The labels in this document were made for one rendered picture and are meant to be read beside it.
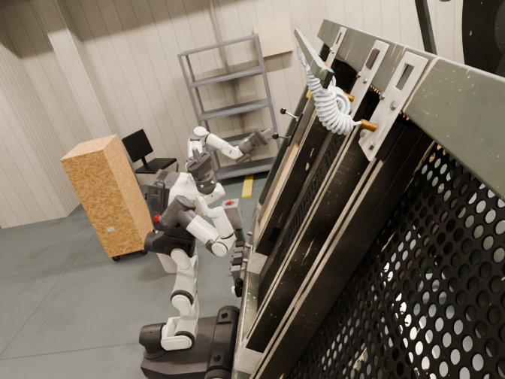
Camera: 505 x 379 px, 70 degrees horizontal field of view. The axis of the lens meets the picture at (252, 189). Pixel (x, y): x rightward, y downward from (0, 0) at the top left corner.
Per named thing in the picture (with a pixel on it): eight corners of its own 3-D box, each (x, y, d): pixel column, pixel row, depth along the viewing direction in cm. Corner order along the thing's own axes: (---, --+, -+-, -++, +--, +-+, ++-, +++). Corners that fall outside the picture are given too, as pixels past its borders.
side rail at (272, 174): (273, 202, 256) (258, 197, 255) (342, 46, 207) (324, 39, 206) (273, 207, 251) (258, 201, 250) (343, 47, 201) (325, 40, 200)
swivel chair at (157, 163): (188, 182, 552) (168, 122, 511) (182, 201, 497) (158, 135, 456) (151, 189, 558) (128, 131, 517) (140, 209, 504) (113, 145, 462)
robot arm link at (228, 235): (219, 219, 159) (235, 255, 166) (230, 207, 167) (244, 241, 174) (201, 221, 164) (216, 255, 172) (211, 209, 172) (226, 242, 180)
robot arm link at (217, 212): (198, 196, 155) (209, 222, 160) (216, 187, 158) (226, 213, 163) (193, 193, 161) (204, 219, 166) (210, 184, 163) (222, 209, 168)
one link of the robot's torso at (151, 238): (142, 256, 208) (143, 230, 200) (149, 242, 219) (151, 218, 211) (190, 264, 208) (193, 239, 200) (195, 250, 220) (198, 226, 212)
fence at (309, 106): (263, 218, 234) (258, 216, 233) (326, 76, 191) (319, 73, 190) (263, 222, 229) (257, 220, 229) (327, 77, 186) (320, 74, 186)
